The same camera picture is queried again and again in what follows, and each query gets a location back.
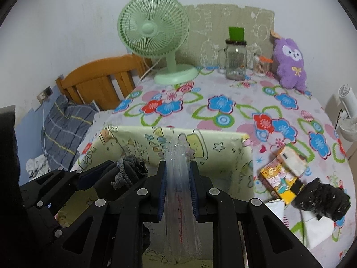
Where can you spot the glass mug jar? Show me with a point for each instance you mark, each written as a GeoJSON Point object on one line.
{"type": "Point", "coordinates": [235, 61]}

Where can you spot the colourful cartoon tissue packet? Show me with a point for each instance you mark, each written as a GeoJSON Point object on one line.
{"type": "Point", "coordinates": [281, 173]}

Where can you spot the white paper sheet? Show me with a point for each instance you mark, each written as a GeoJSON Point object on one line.
{"type": "Point", "coordinates": [315, 229]}

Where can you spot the beige printed cardboard panel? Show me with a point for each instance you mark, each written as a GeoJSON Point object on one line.
{"type": "Point", "coordinates": [212, 22]}

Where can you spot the dark sock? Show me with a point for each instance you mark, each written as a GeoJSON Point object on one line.
{"type": "Point", "coordinates": [125, 170]}

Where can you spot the crumpled white cloth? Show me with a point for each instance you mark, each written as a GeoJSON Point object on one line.
{"type": "Point", "coordinates": [36, 166]}

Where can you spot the purple plush toy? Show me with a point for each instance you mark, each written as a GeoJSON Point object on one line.
{"type": "Point", "coordinates": [291, 61]}

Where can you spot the wall socket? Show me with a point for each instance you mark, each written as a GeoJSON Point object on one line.
{"type": "Point", "coordinates": [44, 94]}

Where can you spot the white circulator fan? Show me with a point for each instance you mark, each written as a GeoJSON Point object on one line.
{"type": "Point", "coordinates": [344, 109]}

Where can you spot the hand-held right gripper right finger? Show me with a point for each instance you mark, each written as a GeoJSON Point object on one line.
{"type": "Point", "coordinates": [195, 198]}

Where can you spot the blue bed sheet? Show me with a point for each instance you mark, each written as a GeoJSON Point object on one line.
{"type": "Point", "coordinates": [26, 134]}

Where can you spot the black fuzzy cloth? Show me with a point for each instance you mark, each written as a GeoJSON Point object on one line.
{"type": "Point", "coordinates": [323, 199]}

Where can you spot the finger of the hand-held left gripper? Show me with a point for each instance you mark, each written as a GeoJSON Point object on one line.
{"type": "Point", "coordinates": [44, 209]}
{"type": "Point", "coordinates": [89, 177]}

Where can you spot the grey plaid pillow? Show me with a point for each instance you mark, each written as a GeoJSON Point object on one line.
{"type": "Point", "coordinates": [64, 128]}

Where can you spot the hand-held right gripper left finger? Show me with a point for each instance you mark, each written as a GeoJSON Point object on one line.
{"type": "Point", "coordinates": [163, 198]}

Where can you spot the green desk fan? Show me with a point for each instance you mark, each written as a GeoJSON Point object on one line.
{"type": "Point", "coordinates": [152, 29]}

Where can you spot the cotton swab container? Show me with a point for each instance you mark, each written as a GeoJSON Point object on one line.
{"type": "Point", "coordinates": [261, 67]}

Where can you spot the green cylinder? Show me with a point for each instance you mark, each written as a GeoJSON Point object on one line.
{"type": "Point", "coordinates": [236, 34]}

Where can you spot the clear plastic wrapper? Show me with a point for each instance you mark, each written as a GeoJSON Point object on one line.
{"type": "Point", "coordinates": [181, 173]}

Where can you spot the floral tablecloth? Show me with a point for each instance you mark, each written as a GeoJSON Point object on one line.
{"type": "Point", "coordinates": [223, 109]}

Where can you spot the wooden headboard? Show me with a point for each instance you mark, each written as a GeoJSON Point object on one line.
{"type": "Point", "coordinates": [94, 74]}

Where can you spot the yellow cartoon printed box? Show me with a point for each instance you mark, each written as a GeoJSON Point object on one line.
{"type": "Point", "coordinates": [223, 156]}

